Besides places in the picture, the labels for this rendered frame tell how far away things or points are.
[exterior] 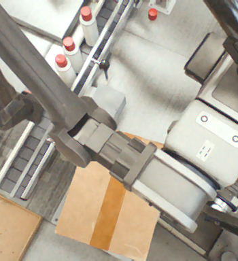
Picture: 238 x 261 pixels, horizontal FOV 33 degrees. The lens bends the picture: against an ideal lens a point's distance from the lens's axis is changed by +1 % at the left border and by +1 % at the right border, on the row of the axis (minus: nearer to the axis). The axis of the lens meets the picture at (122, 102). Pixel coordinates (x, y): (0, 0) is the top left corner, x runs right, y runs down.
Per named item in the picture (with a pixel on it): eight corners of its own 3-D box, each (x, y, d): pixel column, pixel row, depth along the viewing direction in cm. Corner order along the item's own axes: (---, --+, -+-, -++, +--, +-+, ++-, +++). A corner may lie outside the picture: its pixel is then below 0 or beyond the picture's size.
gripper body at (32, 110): (14, 88, 113) (-2, 95, 106) (46, 102, 111) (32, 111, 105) (9, 107, 116) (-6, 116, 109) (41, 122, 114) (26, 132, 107)
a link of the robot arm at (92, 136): (104, 158, 72) (122, 136, 74) (59, 126, 74) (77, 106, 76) (101, 174, 80) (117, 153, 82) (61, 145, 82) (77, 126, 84)
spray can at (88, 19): (90, 31, 146) (81, 1, 127) (103, 37, 145) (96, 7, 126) (83, 43, 145) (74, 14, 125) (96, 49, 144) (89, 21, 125)
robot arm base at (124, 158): (130, 192, 79) (129, 187, 68) (97, 168, 81) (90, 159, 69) (155, 156, 81) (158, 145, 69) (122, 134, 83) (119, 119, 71)
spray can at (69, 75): (68, 72, 142) (56, 47, 122) (81, 78, 141) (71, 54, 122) (60, 85, 141) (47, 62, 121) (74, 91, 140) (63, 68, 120)
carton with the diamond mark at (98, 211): (100, 141, 137) (92, 122, 111) (168, 162, 134) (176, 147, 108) (71, 232, 129) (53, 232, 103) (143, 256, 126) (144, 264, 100)
